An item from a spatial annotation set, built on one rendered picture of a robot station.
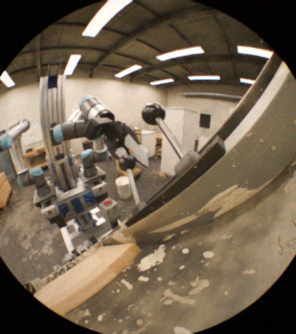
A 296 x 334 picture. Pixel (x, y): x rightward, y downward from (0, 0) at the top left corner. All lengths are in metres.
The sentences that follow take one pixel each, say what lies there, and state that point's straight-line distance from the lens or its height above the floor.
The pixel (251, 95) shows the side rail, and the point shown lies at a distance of 0.34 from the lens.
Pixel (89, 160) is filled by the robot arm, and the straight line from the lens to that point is 1.03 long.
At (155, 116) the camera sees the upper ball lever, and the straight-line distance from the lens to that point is 0.16.
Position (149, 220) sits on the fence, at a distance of 0.15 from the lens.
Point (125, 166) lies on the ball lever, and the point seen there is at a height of 1.44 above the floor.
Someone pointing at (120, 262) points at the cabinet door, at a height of 1.36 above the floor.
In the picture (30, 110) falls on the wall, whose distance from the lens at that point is 5.78.
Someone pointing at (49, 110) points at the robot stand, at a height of 1.69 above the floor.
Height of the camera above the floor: 1.53
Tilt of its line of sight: 26 degrees down
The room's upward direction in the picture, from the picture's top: straight up
